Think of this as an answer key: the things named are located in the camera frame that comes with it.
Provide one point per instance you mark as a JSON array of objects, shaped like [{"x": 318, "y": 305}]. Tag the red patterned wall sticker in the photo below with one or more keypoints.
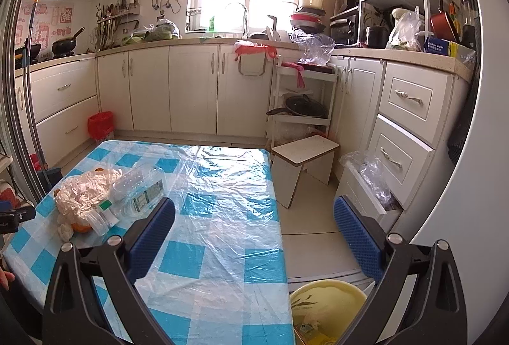
[{"x": 39, "y": 26}]

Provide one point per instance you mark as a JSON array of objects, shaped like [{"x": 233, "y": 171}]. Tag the white pot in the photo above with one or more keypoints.
[{"x": 310, "y": 2}]

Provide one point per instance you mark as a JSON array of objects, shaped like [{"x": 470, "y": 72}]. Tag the white kettle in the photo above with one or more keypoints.
[{"x": 274, "y": 32}]

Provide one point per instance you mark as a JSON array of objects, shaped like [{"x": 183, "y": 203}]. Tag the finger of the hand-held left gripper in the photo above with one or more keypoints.
[
  {"x": 22, "y": 214},
  {"x": 4, "y": 205}
]

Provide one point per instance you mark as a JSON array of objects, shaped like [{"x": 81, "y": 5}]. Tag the clear plastic cup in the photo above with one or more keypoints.
[{"x": 99, "y": 223}]

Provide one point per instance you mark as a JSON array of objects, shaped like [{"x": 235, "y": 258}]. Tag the black frying pan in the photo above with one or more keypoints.
[{"x": 30, "y": 50}]

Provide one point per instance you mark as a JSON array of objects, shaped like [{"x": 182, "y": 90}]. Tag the cream sink base cabinet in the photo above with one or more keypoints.
[{"x": 191, "y": 90}]

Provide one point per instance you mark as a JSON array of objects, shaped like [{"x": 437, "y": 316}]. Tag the white hanging bag frame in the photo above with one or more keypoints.
[{"x": 251, "y": 75}]

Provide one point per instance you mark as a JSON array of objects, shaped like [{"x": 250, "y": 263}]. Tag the black jar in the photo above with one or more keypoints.
[{"x": 377, "y": 36}]

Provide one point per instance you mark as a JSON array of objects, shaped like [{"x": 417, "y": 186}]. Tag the red saucepan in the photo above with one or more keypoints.
[{"x": 443, "y": 26}]

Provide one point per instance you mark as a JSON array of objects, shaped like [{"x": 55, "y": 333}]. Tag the orange peel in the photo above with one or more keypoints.
[
  {"x": 81, "y": 229},
  {"x": 99, "y": 170}
]

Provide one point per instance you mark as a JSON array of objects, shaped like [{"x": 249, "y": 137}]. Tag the black toaster oven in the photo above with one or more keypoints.
[{"x": 342, "y": 30}]

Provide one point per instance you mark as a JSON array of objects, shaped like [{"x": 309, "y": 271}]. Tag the crinkled clear plastic bag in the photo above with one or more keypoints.
[
  {"x": 372, "y": 174},
  {"x": 314, "y": 48}
]

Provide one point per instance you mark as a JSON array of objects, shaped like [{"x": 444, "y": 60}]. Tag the cream drawer base cabinet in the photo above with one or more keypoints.
[{"x": 409, "y": 90}]

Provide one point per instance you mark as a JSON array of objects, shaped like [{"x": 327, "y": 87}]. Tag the green dish soap bottle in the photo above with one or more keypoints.
[{"x": 212, "y": 24}]

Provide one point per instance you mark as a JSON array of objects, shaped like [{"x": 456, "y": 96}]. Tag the blue cardboard box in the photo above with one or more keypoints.
[{"x": 441, "y": 47}]

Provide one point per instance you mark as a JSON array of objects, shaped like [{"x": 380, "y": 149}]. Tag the bag of green vegetables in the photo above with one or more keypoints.
[{"x": 159, "y": 32}]

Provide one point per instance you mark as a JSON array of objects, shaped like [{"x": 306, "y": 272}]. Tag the blue white checkered tablecloth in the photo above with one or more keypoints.
[{"x": 199, "y": 261}]

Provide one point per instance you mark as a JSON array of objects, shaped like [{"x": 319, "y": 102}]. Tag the white refrigerator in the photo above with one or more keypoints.
[{"x": 477, "y": 209}]

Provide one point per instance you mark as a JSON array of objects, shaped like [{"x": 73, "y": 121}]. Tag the small white stool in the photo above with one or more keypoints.
[{"x": 306, "y": 148}]

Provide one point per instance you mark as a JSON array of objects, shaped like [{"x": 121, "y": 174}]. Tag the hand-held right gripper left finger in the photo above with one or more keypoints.
[{"x": 153, "y": 237}]

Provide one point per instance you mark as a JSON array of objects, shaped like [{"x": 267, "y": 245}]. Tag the red plastic bag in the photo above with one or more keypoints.
[{"x": 254, "y": 49}]

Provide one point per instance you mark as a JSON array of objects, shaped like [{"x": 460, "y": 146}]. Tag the open white drawer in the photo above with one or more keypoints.
[{"x": 358, "y": 194}]

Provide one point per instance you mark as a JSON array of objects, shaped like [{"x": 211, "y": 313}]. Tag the cream stove base cabinet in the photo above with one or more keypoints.
[{"x": 59, "y": 90}]

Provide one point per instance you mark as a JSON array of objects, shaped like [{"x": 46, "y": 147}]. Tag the red waste basket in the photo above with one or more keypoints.
[{"x": 101, "y": 126}]

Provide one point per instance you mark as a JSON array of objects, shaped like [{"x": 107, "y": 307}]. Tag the white plastic bag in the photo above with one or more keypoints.
[{"x": 83, "y": 194}]

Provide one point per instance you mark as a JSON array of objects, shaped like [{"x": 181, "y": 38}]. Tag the black wok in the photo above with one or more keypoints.
[{"x": 63, "y": 46}]

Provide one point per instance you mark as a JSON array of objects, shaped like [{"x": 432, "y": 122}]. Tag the person's left hand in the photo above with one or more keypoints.
[{"x": 4, "y": 279}]

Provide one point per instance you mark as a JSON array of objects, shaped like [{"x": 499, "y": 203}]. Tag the yellow plastic bucket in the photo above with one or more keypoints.
[{"x": 330, "y": 289}]

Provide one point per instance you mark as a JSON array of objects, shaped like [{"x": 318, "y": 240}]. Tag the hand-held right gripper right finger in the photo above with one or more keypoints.
[{"x": 358, "y": 239}]

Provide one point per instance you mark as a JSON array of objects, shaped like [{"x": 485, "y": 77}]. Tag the white tissue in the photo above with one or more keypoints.
[{"x": 65, "y": 231}]

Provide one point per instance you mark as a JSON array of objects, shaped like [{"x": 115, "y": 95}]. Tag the clear plastic bottle green label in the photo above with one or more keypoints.
[{"x": 137, "y": 190}]

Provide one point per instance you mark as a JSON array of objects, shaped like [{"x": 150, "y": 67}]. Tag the row of hanging utensils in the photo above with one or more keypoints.
[{"x": 107, "y": 26}]

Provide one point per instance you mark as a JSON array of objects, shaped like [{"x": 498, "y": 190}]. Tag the red hanging cloth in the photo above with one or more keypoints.
[{"x": 299, "y": 78}]

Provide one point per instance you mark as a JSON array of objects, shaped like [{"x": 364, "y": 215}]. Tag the grey metal door frame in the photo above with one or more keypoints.
[{"x": 18, "y": 110}]

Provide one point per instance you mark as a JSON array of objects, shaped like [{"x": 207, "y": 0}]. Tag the white shelf rack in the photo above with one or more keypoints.
[{"x": 314, "y": 77}]

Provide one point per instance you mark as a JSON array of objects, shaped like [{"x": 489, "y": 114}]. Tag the black blender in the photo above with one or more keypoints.
[{"x": 467, "y": 11}]

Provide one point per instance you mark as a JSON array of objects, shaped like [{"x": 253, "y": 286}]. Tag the stack of pans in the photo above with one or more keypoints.
[{"x": 308, "y": 20}]

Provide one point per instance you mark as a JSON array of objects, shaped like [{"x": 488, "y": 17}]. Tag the black pan with lid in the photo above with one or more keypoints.
[{"x": 302, "y": 106}]

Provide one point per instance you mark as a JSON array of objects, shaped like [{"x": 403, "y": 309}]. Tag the chrome sink faucet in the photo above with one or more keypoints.
[{"x": 246, "y": 22}]

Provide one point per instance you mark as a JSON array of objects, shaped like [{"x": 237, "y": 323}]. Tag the clear bag with vegetables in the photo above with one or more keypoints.
[{"x": 405, "y": 30}]

